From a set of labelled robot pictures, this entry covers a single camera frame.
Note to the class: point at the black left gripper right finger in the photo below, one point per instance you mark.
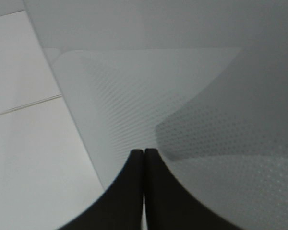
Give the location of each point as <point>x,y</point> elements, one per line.
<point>168,205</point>

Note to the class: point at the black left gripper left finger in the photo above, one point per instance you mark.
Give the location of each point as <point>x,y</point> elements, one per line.
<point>120,206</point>

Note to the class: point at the white microwave door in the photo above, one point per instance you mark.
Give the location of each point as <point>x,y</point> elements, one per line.
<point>205,82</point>

